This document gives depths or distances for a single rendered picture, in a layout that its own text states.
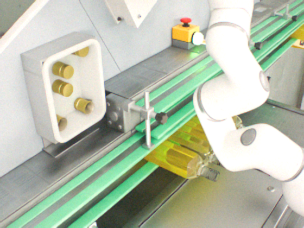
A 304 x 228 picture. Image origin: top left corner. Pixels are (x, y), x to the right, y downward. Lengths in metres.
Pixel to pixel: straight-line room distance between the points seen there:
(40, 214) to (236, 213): 0.53
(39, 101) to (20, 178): 0.19
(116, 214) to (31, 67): 0.50
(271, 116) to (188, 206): 0.64
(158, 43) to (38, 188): 0.64
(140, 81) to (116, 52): 0.11
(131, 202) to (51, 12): 0.59
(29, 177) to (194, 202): 0.46
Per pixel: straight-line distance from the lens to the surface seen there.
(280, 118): 1.54
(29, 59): 0.83
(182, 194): 1.09
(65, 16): 0.93
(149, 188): 1.16
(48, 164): 0.94
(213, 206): 1.06
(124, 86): 1.04
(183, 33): 1.27
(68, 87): 0.89
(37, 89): 0.86
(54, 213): 0.83
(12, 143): 0.92
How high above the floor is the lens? 1.45
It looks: 32 degrees down
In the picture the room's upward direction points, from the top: 111 degrees clockwise
